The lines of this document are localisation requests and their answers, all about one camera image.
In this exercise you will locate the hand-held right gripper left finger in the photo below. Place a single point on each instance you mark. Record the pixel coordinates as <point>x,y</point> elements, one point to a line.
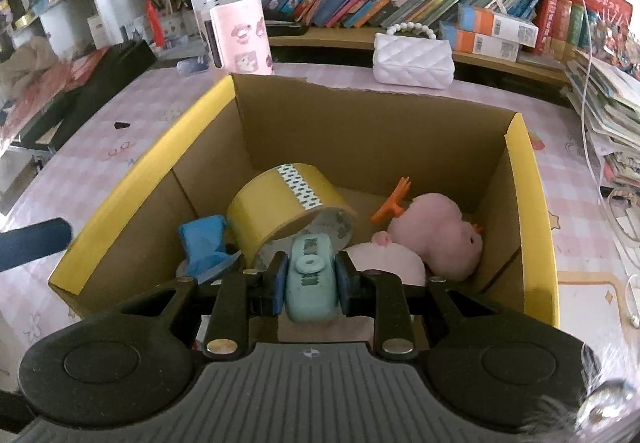
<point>279,288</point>

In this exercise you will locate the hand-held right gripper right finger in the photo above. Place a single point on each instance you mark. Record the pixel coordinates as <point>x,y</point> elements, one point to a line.
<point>344,280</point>

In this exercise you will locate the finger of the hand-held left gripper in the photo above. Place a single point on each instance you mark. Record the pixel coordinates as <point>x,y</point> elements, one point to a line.
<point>30,243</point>

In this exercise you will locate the teal plastic device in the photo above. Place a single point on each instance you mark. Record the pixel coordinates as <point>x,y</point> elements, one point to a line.
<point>310,293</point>

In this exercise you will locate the round pink plush pig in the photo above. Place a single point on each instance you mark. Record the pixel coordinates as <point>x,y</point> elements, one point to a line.
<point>385,260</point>

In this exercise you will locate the gold tape roll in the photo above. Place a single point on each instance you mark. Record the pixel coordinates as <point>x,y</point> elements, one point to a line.
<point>265,213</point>

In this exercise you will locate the orange hair clip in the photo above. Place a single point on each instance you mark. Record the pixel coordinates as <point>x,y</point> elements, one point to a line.
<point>392,209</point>

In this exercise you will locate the blue cloth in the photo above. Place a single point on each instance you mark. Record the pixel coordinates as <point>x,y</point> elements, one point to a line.
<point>202,240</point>

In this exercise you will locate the pink plush toy orange beak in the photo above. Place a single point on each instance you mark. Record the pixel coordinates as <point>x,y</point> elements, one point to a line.
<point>435,228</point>

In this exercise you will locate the yellow cardboard box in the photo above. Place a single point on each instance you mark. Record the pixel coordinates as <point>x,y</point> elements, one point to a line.
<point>350,133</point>

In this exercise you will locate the red patterned bag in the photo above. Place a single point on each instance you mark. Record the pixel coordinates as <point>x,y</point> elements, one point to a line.
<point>45,93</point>

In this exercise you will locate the pink checked tablecloth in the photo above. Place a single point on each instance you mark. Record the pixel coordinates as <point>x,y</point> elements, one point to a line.
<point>150,123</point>

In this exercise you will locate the beige crumpled cloth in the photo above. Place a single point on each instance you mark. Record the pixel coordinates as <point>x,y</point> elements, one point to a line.
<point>30,58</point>

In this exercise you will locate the black electronic piano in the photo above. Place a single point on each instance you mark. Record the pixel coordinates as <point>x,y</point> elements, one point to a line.
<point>110,68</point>

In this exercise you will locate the red bottle with white cap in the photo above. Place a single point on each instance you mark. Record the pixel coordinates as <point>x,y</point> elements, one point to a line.
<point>155,23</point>

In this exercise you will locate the yellow bordered table mat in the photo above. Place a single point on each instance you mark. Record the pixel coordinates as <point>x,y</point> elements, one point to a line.
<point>595,313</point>

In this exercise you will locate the pink cylindrical humidifier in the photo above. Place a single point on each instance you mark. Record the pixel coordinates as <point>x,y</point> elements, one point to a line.
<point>240,33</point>

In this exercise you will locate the pen holder with pens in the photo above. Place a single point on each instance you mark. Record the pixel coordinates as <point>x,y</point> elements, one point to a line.
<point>175,23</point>

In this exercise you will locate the orange and white box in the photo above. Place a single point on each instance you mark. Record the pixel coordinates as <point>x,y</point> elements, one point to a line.
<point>495,25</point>
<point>475,43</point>

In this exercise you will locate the stack of newspapers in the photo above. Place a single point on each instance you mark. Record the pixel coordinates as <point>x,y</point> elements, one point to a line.
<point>615,108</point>

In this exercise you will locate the row of small colourful books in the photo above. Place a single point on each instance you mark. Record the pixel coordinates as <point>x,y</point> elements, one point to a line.
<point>565,28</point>

